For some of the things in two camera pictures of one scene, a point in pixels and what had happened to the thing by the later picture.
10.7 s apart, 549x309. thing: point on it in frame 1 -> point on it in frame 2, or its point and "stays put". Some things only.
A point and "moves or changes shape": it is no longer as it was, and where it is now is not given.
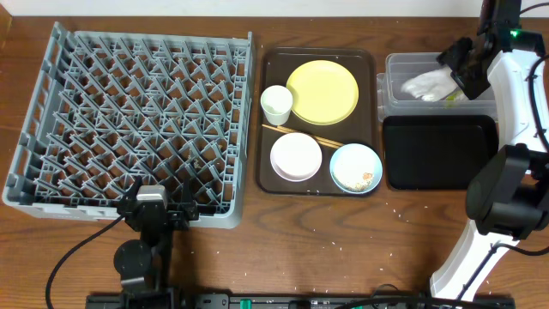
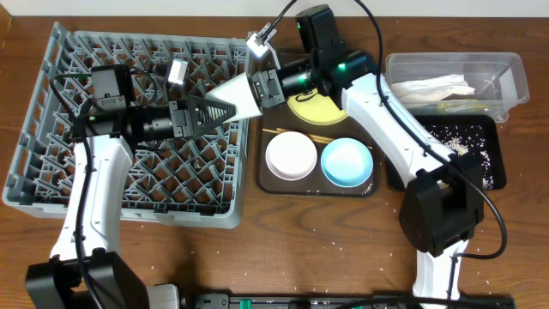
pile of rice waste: [359, 186] -> [461, 140]
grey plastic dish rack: [112, 106] stays put
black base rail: [302, 300] stays put
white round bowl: [296, 156] stays put
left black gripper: [153, 213] -> [180, 118]
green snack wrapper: [452, 100] -> [445, 107]
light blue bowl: [356, 168] moves or changes shape
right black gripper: [450, 57] -> [270, 89]
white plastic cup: [276, 101] -> [238, 93]
